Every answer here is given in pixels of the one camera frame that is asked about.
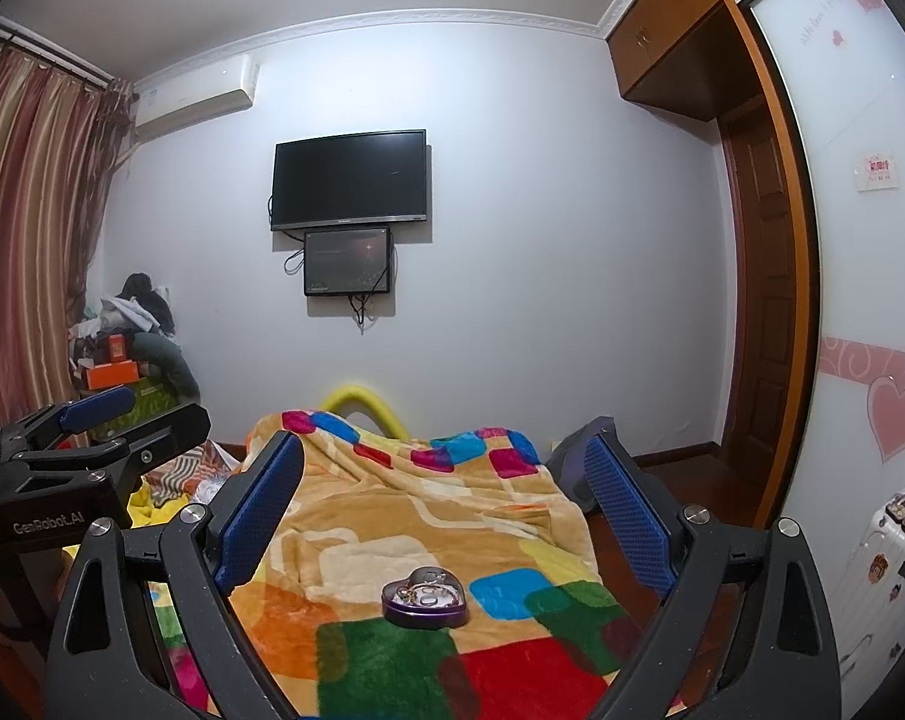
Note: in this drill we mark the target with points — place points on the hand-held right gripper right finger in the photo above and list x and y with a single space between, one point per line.
628 517

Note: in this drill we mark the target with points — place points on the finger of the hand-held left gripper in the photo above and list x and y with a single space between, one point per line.
96 409
160 439

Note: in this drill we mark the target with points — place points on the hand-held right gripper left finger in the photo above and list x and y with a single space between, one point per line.
261 510

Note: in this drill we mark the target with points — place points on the purple heart-shaped tin box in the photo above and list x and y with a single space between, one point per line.
422 615

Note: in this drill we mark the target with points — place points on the orange box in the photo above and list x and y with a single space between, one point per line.
111 375

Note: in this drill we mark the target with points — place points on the green bag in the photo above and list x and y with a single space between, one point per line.
152 397

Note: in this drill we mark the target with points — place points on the striped blanket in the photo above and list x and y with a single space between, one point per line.
197 469

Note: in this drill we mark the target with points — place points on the red box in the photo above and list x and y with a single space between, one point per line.
116 349

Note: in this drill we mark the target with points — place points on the yellow blanket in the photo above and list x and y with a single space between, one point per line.
160 506

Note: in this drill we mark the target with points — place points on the pile of clothes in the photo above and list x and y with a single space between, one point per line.
130 307

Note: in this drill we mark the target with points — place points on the yellow foam tube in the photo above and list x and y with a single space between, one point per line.
366 397

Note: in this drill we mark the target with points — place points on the colourful checkered blanket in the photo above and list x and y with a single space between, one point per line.
422 510

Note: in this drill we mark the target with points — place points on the striped curtain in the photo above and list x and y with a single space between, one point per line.
40 202

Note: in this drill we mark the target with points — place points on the small black monitor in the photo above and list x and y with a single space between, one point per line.
347 262

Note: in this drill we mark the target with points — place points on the white stickered suitcase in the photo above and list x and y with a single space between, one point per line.
887 600

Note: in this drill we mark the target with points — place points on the brown wooden door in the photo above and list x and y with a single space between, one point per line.
759 277

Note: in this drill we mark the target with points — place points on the white air conditioner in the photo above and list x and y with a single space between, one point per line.
193 101

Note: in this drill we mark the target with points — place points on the white heart-print wardrobe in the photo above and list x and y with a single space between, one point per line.
849 277

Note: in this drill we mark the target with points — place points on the curtain rod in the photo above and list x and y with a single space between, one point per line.
47 49

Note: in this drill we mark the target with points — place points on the pink note sticker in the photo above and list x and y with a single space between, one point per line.
876 172

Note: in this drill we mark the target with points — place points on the wooden overhead cabinet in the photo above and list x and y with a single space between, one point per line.
669 30

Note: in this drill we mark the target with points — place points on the black wall television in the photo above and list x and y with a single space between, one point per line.
351 180

